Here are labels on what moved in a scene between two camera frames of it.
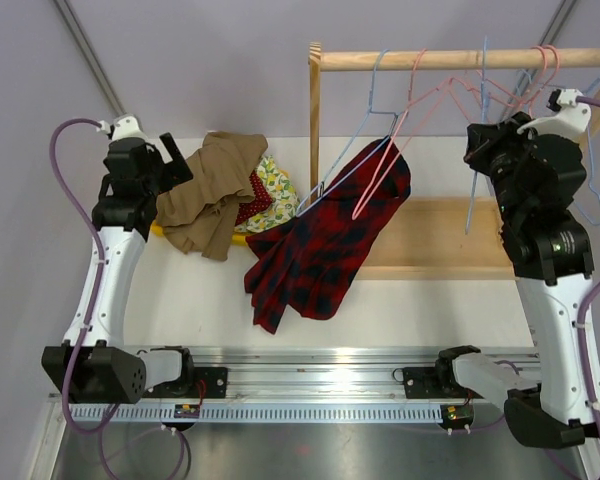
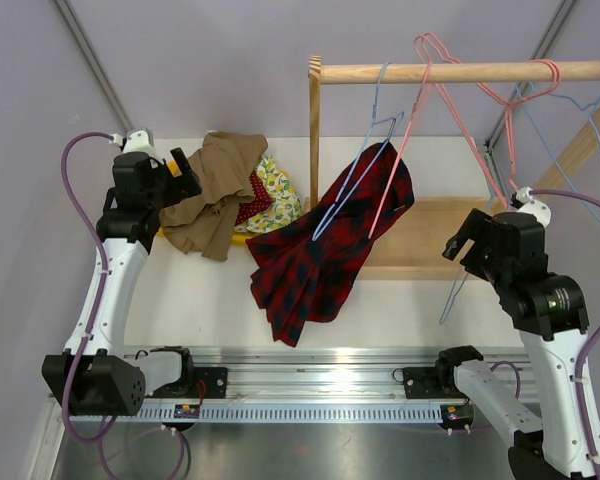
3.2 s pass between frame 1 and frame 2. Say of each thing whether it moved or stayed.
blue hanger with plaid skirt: moved
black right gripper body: moved
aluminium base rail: stayed
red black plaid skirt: moved
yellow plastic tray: stayed
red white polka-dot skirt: stayed
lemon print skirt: stayed
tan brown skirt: stayed
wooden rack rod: moved
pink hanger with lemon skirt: moved
